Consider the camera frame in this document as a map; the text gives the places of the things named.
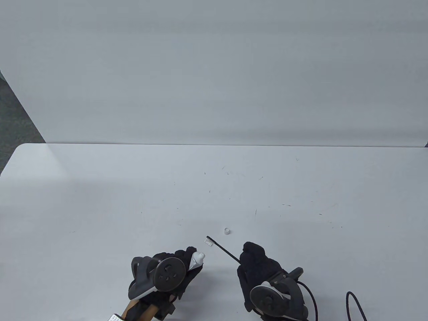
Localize person's left forearm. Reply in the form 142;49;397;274
120;299;157;321

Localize white backdrop board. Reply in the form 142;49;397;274
0;0;428;148

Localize grey hand controller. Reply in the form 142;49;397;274
249;267;310;319
129;256;187;300

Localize grey right hand controller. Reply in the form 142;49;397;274
249;267;310;319

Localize black braided cable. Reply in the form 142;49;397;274
297;280;369;321

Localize person's left hand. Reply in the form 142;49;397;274
140;247;204;303

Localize black toothbrush white bristles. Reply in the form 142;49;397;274
205;236;241;263

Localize grey left hand controller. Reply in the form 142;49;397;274
129;256;187;300

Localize person's right hand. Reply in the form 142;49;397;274
237;241;290;312

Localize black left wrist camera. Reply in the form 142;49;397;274
155;294;177;318

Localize silver toothpaste tube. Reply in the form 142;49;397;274
189;252;206;271

